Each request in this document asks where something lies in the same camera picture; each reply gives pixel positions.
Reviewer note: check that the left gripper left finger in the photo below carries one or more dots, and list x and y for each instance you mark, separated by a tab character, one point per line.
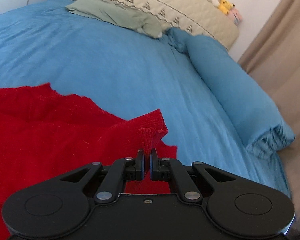
115	176

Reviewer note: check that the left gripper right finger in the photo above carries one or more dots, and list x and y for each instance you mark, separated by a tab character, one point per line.
176	175

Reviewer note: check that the red knit sweater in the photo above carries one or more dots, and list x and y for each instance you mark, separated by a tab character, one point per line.
44	134

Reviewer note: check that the blue pillow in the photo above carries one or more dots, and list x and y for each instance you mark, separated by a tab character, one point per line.
255	116

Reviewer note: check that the blue bed cover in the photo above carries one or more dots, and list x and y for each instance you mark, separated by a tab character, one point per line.
127	74

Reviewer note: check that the beige curtain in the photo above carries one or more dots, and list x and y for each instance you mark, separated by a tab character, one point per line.
273	60

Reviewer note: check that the beige quilted headboard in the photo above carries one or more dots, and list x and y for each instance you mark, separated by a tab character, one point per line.
197	17

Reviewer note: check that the green folded garment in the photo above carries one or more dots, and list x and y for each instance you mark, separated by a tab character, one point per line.
118	15

